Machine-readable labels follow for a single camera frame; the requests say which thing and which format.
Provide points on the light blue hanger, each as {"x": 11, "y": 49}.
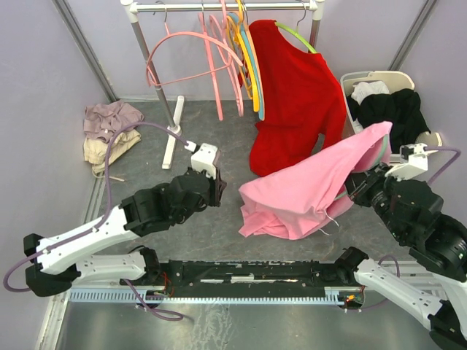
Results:
{"x": 253, "y": 69}

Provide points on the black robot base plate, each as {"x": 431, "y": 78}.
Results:
{"x": 310, "y": 278}

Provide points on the pink t shirt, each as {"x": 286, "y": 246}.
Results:
{"x": 290, "y": 203}

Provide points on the cream laundry basket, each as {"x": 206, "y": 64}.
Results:
{"x": 395, "y": 81}

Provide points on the red t shirt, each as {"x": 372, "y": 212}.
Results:
{"x": 302, "y": 101}

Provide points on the teal wavy hanger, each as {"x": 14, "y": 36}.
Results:
{"x": 373, "y": 156}

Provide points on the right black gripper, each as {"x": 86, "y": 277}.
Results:
{"x": 360, "y": 182}

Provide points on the light blue cable duct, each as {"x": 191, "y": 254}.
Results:
{"x": 123, "y": 295}

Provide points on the lime green hanger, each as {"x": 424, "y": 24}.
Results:
{"x": 294, "y": 32}

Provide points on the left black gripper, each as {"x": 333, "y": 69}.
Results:
{"x": 217, "y": 187}

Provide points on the pink hanger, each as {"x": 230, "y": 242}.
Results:
{"x": 150, "y": 74}
{"x": 213, "y": 29}

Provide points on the yellow hanger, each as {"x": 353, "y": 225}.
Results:
{"x": 233, "y": 19}

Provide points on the black garment in basket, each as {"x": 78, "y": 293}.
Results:
{"x": 401, "y": 108}

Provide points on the mauve crumpled garment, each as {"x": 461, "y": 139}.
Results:
{"x": 103, "y": 120}

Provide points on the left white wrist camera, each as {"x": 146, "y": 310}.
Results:
{"x": 204, "y": 158}

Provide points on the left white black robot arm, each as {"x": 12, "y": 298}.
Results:
{"x": 65, "y": 260}

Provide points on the beige crumpled garment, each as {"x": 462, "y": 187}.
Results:
{"x": 94, "y": 151}

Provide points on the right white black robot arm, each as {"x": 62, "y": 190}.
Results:
{"x": 411, "y": 212}

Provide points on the white metal clothes rack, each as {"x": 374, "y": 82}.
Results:
{"x": 227, "y": 42}

